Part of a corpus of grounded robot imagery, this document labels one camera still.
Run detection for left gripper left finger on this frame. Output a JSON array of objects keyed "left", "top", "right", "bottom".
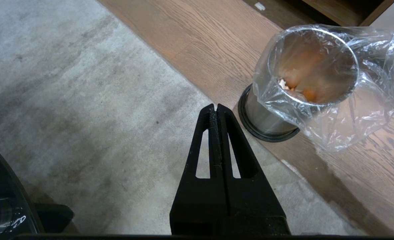
[{"left": 169, "top": 104, "right": 230, "bottom": 236}]

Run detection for orange food scraps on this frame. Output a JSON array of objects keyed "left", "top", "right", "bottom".
[{"left": 279, "top": 50, "right": 324, "bottom": 103}]

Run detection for wooden furniture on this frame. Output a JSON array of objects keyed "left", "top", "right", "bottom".
[{"left": 302, "top": 0, "right": 394, "bottom": 27}]

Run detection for grey carpet rug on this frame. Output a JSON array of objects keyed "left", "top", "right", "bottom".
[{"left": 0, "top": 0, "right": 364, "bottom": 236}]

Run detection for clear plastic bin liner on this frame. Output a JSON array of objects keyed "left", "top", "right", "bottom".
[{"left": 252, "top": 24, "right": 394, "bottom": 153}]

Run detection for steel trash bin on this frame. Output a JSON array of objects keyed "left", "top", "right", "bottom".
[{"left": 238, "top": 28, "right": 359, "bottom": 143}]

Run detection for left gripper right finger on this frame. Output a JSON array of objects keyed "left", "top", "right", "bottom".
[{"left": 217, "top": 104, "right": 291, "bottom": 236}]

